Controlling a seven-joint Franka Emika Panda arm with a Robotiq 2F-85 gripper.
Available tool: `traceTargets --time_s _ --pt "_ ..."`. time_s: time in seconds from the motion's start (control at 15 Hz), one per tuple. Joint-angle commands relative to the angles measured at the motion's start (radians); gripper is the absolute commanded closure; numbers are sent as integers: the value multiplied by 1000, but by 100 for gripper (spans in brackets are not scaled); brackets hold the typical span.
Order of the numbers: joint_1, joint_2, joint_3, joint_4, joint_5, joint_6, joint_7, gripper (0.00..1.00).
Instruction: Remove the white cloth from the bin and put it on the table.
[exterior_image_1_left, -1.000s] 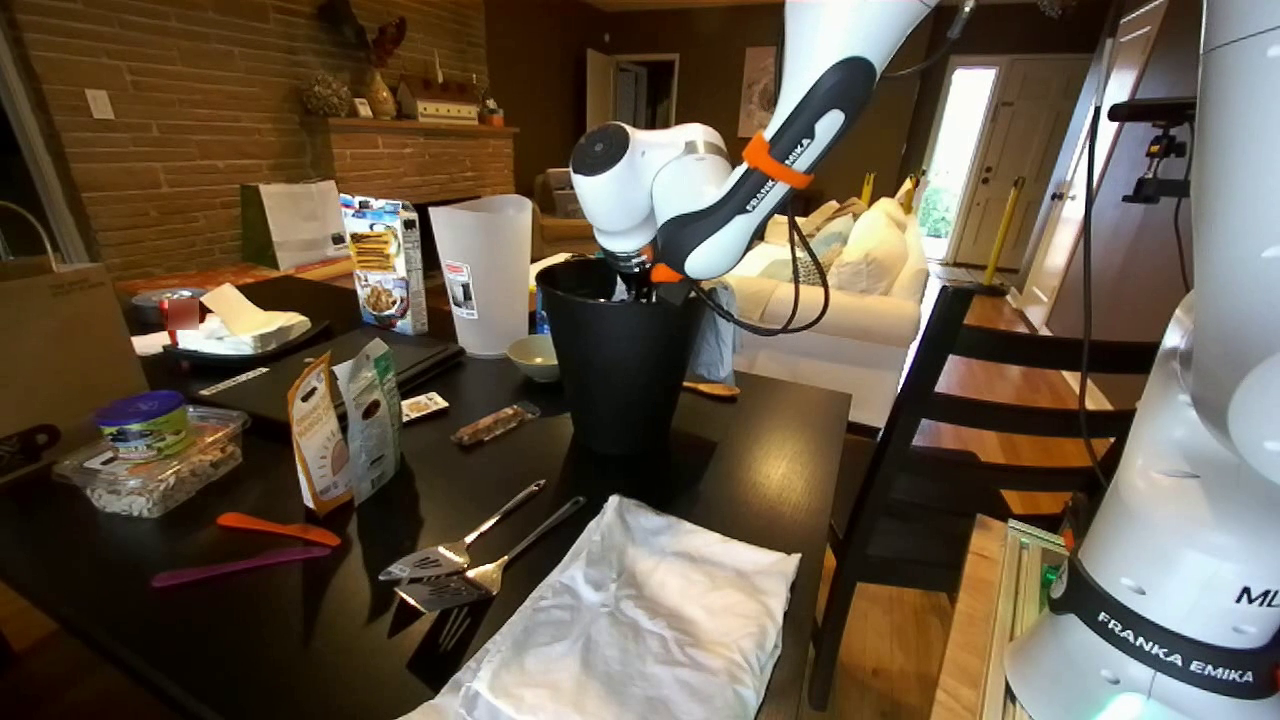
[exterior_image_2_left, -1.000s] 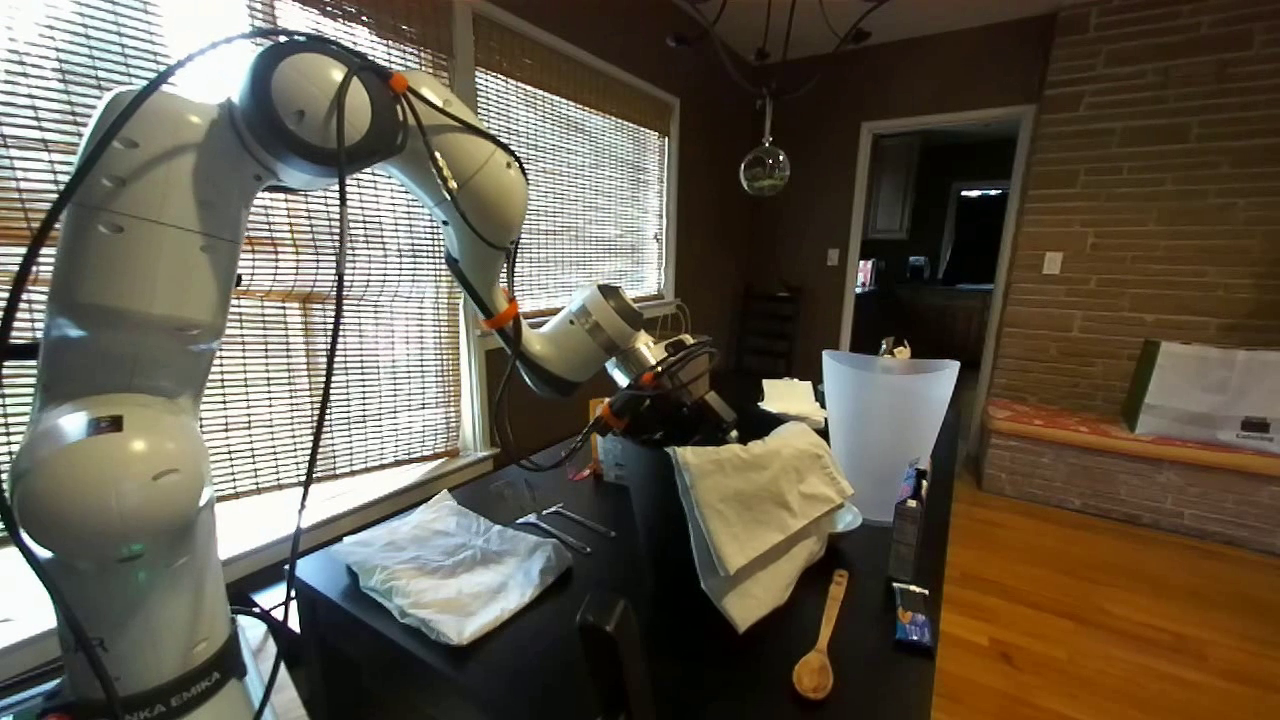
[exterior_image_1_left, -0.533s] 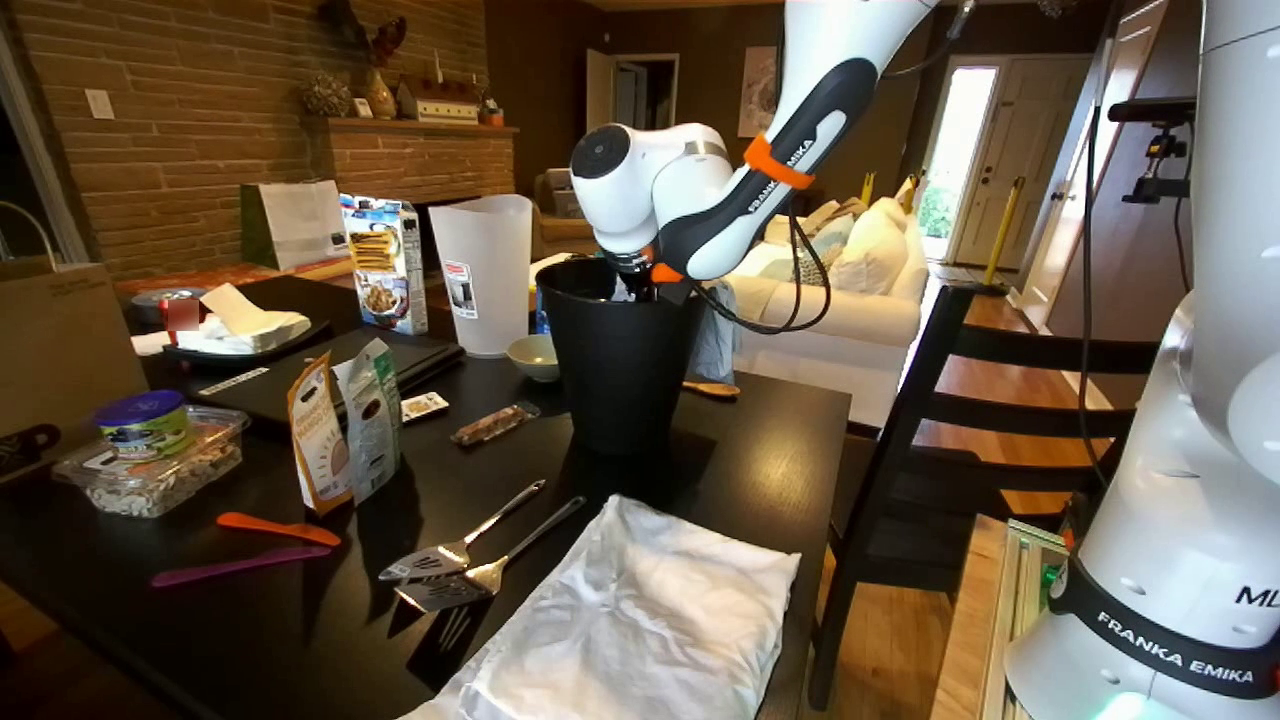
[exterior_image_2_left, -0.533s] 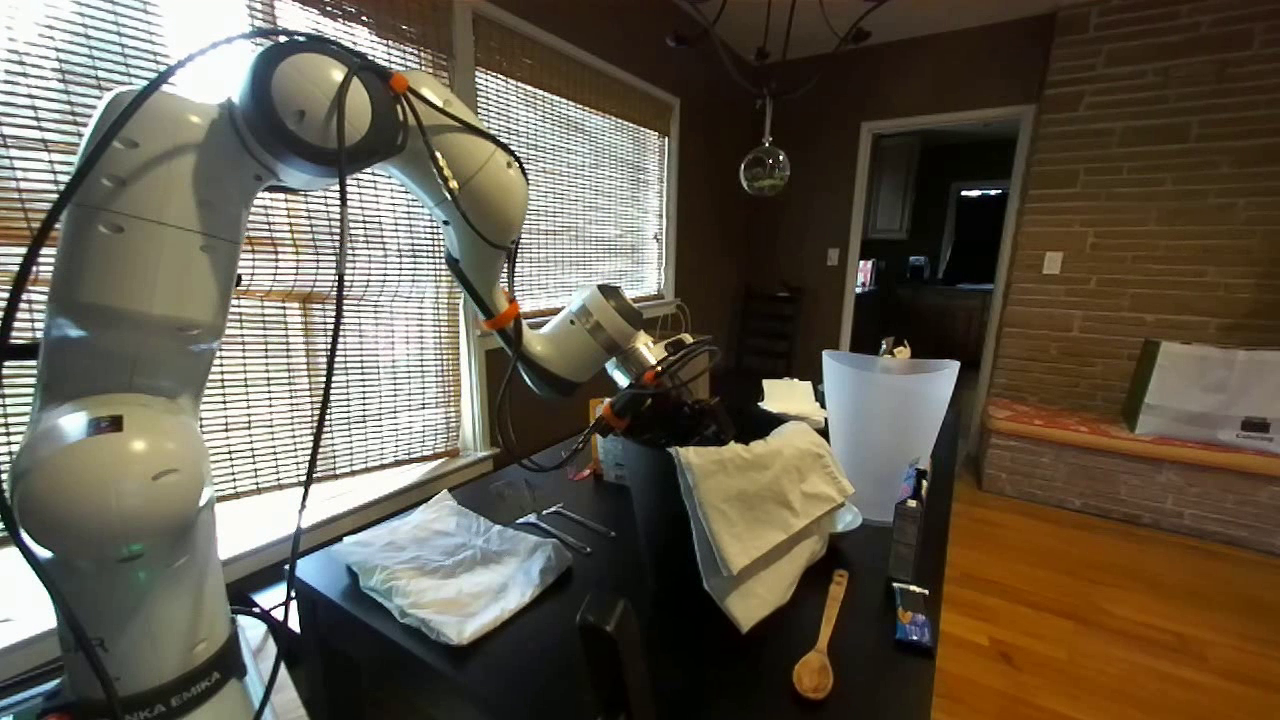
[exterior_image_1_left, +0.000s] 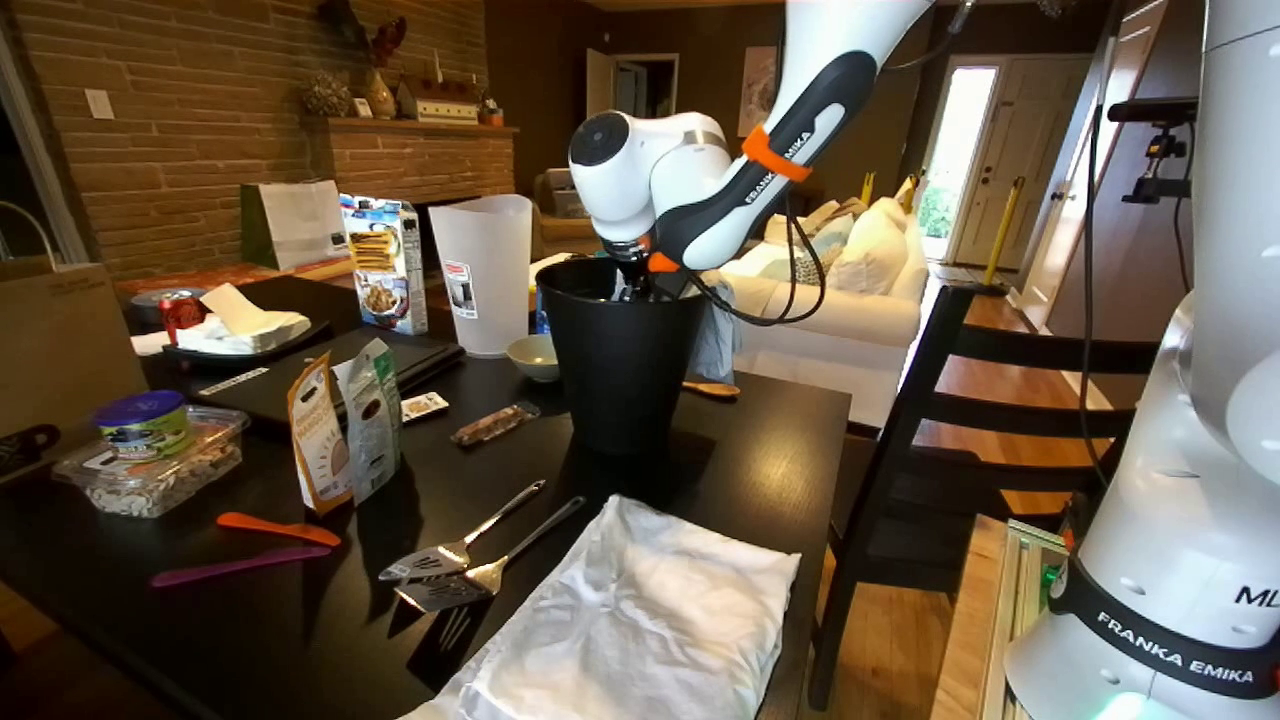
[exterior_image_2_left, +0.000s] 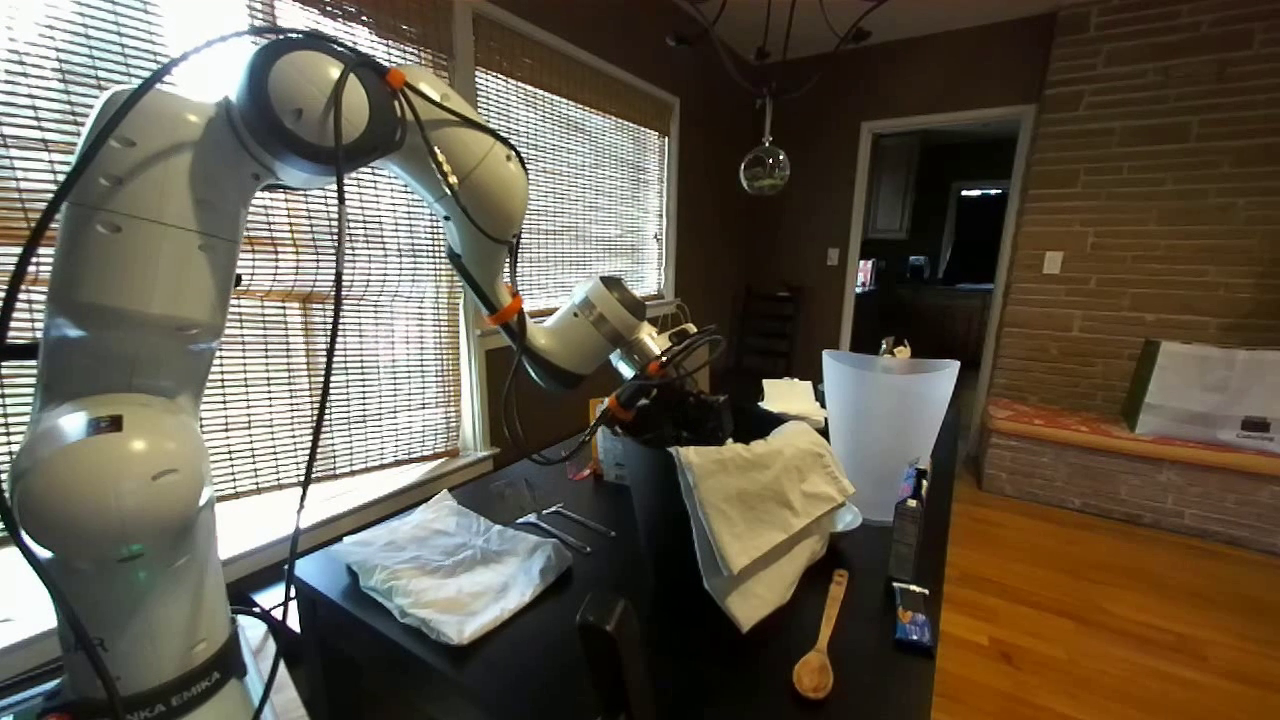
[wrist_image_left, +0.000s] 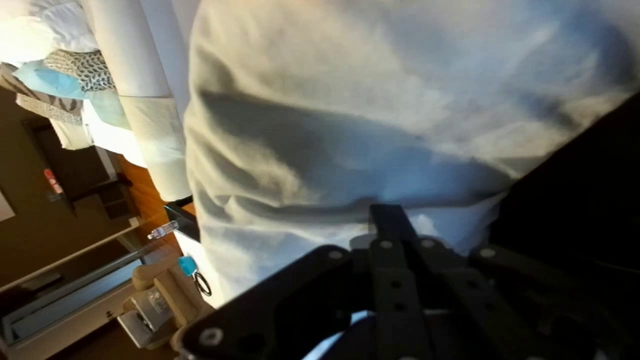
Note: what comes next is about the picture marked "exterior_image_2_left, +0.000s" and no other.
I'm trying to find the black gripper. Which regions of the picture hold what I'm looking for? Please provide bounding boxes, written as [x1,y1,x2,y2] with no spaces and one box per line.
[611,314,737,452]

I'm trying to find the small folded white cloth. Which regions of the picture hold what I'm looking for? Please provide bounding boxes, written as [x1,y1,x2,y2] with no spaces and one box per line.
[754,376,833,433]

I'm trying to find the black bin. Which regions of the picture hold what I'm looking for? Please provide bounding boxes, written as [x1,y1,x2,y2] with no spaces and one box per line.
[604,403,803,720]

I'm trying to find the translucent white bin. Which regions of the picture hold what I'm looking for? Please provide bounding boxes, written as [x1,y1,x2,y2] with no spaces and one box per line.
[814,349,965,526]

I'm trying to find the pale blue crinkled cloth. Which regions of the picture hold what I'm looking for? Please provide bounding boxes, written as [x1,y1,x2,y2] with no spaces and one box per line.
[336,486,577,650]

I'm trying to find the dark small shelf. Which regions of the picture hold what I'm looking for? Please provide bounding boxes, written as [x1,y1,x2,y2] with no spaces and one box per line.
[740,282,803,383]

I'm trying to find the silver metal tongs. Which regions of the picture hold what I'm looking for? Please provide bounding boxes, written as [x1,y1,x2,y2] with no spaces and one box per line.
[511,500,619,557]

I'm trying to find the narrow bamboo window blind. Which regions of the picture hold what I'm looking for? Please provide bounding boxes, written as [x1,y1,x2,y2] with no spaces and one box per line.
[477,65,672,310]

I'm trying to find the hanging glass globe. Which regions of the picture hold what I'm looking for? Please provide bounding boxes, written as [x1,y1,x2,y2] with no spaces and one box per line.
[737,91,794,201]

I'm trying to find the wide bamboo window blind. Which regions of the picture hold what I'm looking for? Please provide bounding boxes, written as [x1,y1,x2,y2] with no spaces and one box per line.
[0,0,463,503]

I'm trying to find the dark bottle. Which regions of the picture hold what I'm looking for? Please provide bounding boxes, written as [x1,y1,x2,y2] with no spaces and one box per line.
[888,459,932,588]

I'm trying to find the black wooden table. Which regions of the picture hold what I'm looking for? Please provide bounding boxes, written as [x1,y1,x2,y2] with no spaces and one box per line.
[283,397,965,720]

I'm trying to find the wooden spoon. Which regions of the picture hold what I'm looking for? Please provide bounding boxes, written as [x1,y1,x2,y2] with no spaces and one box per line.
[788,564,852,703]

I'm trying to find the white door frame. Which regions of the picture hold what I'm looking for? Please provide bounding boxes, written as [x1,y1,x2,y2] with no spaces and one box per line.
[837,104,1040,470]

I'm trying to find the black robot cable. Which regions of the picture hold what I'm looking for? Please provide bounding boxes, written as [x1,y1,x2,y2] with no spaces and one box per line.
[0,25,733,720]

